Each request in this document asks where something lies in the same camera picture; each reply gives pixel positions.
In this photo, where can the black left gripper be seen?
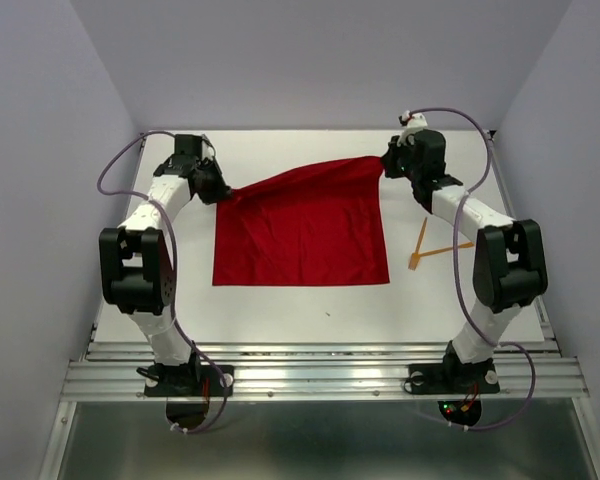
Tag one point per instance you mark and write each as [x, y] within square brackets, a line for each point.
[221, 191]

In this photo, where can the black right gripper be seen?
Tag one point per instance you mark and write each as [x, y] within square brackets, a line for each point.
[389, 156]

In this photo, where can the red cloth napkin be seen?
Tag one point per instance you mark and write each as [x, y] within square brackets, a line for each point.
[318, 225]

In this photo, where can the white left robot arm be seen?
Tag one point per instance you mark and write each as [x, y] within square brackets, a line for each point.
[139, 259]

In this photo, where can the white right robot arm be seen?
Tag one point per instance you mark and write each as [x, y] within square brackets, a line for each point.
[509, 269]

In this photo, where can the orange plastic knife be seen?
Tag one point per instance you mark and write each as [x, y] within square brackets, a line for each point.
[466, 245]

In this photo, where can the orange plastic fork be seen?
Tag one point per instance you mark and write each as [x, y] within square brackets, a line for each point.
[414, 262]

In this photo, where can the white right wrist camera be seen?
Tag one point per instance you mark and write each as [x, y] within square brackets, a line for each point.
[411, 123]

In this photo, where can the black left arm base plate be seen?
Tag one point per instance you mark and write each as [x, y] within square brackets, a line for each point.
[184, 381]

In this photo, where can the aluminium rail frame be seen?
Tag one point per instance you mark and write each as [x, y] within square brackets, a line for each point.
[319, 378]

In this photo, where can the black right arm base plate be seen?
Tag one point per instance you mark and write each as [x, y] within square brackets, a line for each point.
[438, 379]

